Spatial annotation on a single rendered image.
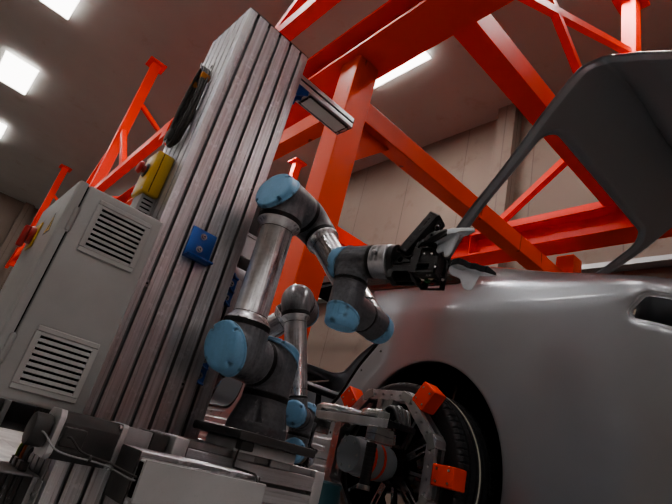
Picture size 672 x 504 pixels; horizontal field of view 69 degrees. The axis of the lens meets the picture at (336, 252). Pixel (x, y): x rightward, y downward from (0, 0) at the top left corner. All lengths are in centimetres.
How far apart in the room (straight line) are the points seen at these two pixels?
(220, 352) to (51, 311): 36
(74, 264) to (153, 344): 27
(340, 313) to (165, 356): 48
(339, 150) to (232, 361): 174
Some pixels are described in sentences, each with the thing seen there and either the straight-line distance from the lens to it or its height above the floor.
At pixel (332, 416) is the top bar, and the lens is 197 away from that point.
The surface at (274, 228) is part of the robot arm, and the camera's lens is 126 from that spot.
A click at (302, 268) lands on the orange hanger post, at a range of 234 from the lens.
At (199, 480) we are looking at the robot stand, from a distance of 103.
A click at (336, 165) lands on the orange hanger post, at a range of 263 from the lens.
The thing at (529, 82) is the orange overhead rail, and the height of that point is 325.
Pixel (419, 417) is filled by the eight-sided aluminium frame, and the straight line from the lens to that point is 193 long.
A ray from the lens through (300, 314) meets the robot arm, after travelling 164.
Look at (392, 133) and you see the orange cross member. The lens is 308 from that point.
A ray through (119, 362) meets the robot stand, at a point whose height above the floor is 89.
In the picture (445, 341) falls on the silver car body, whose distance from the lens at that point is 225.
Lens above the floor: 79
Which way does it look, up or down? 23 degrees up
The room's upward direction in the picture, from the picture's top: 15 degrees clockwise
